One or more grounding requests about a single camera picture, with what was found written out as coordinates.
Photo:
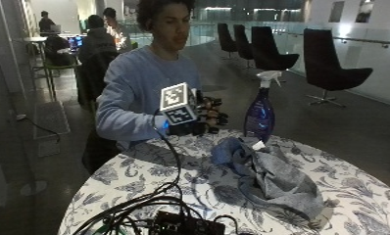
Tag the lit computer screen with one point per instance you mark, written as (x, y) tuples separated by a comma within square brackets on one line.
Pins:
[(76, 42)]

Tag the blue grey cloth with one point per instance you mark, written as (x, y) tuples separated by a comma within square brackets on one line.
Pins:
[(273, 176)]

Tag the white high table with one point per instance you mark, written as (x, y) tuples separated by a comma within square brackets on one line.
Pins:
[(40, 49)]

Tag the white marker cube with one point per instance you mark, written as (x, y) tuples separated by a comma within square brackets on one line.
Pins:
[(178, 103)]

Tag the person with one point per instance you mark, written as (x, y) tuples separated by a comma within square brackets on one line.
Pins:
[(96, 42), (46, 23), (118, 31), (138, 81)]

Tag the green chair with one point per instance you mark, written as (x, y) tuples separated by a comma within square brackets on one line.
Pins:
[(59, 65)]

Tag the blue spray bottle white trigger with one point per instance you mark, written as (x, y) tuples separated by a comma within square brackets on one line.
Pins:
[(260, 116)]

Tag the floral white blue tablecloth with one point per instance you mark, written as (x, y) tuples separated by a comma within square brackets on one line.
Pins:
[(356, 196)]

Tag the glass railing with handrail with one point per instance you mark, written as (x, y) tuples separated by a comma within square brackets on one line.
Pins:
[(368, 42)]

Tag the black electronics box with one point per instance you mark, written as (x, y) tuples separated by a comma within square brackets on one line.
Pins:
[(188, 225)]

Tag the grey floor mat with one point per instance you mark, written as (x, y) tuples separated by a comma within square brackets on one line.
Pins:
[(51, 119)]

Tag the black swivel lounge chair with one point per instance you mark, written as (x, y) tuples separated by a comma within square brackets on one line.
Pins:
[(329, 65), (243, 44), (225, 37), (268, 52)]

